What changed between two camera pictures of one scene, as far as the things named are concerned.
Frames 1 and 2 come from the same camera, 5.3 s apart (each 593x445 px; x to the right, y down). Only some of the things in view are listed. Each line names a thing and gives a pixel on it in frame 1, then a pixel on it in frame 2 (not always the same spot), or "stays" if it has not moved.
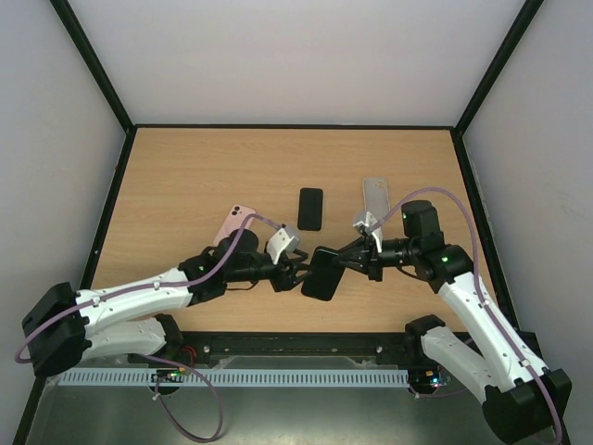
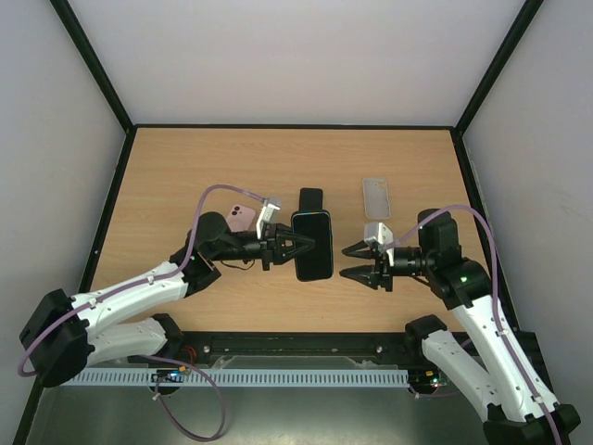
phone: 324,275 -> 316,263
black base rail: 397,351 stays
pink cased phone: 233,221 stays
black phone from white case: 309,209 stays
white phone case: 376,198 stays
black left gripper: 283,279 -> 272,247
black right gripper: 372,260 -> 382,265
